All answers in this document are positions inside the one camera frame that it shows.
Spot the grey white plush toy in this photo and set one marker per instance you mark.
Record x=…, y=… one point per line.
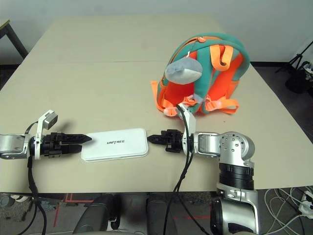
x=183, y=69

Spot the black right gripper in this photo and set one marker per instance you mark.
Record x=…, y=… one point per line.
x=173, y=140

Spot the grey robot right leg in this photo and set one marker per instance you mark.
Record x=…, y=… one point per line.
x=161, y=215

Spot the teal and orange backpack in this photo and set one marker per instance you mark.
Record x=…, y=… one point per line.
x=220, y=83

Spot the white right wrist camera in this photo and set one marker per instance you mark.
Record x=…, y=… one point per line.
x=189, y=120

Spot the black tripod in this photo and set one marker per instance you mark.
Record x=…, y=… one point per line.
x=297, y=58

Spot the black waste bin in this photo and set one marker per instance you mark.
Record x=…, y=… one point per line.
x=297, y=83

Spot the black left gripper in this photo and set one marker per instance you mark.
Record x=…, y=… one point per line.
x=52, y=145

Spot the black-legged side table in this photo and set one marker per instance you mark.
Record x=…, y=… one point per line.
x=3, y=24

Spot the white power strip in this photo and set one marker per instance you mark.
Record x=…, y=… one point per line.
x=306, y=203

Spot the white Unitree pencil case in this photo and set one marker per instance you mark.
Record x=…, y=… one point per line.
x=117, y=147

